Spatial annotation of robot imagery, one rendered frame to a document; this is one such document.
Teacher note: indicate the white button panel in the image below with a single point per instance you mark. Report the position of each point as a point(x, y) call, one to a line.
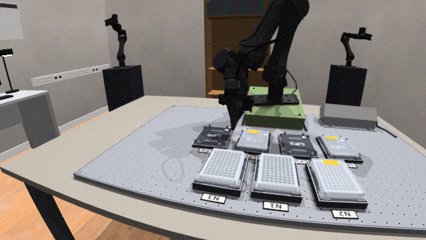
point(349, 117)

